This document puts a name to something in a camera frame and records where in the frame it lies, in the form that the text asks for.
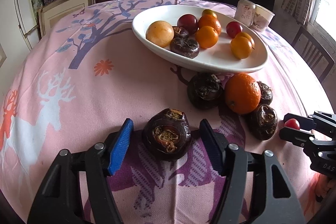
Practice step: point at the dark wooden slatted chair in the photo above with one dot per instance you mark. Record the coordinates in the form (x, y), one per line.
(313, 53)

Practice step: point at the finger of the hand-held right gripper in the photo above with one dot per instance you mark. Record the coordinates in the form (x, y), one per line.
(305, 121)
(296, 137)

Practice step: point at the pink drink can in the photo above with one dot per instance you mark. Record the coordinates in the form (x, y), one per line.
(244, 12)

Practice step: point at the beige picture frame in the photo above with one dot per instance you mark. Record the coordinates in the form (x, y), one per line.
(65, 10)

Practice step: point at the pale yellow round orange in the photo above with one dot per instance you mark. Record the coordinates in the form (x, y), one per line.
(159, 33)

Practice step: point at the white oval plate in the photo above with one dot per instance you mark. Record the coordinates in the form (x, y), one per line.
(218, 60)

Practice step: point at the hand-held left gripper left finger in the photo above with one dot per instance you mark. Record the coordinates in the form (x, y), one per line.
(119, 148)

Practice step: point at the large orange mandarin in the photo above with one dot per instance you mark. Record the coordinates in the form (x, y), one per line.
(242, 92)

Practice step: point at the greenish small orange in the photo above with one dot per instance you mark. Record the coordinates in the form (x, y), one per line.
(209, 13)

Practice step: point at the red plum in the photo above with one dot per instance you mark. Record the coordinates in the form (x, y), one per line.
(187, 24)
(234, 29)

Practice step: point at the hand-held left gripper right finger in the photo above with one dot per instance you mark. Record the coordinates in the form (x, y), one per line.
(212, 148)

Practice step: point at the small red cherry tomato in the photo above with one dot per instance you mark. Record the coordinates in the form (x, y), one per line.
(292, 123)

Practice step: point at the white leaning board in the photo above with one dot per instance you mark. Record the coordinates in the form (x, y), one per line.
(25, 8)

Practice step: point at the pink deer print tablecloth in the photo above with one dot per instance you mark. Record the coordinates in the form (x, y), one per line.
(92, 98)

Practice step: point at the dark water chestnut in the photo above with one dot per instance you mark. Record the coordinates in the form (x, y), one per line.
(181, 33)
(263, 121)
(265, 92)
(184, 48)
(205, 91)
(168, 134)

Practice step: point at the white paper cup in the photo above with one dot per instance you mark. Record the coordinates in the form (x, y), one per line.
(263, 18)

